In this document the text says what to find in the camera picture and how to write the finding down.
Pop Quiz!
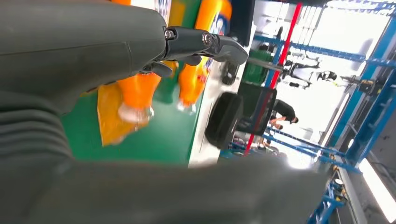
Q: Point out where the yellow taped cardboard sheet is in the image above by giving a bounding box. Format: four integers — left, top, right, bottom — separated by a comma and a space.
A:
97, 0, 186, 147

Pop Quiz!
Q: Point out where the red metal post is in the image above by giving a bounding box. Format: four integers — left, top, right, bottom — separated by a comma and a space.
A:
243, 1, 303, 156

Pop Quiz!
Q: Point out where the green table mat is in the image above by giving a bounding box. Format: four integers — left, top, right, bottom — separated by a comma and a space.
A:
60, 0, 205, 167

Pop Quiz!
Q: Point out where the white table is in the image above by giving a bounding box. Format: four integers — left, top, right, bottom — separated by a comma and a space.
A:
188, 23, 257, 168

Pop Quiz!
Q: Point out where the black remote controller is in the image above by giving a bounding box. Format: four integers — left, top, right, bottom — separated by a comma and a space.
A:
220, 60, 240, 86

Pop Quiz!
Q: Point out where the green plastic crate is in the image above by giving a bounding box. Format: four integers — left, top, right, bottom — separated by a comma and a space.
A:
242, 49, 274, 86

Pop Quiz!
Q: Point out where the black carrying case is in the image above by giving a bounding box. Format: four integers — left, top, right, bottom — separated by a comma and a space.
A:
205, 91, 245, 150

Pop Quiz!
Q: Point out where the blue steel shelving frame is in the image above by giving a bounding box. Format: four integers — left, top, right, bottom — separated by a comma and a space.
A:
229, 0, 396, 224

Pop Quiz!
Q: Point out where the white humanoid robot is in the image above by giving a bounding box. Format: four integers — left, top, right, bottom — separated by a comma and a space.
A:
281, 51, 339, 91

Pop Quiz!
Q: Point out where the orange plastic bottle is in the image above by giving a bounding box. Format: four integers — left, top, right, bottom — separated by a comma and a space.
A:
111, 0, 174, 124
177, 0, 233, 114

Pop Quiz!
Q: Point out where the person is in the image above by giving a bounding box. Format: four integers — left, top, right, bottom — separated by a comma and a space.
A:
268, 98, 300, 131

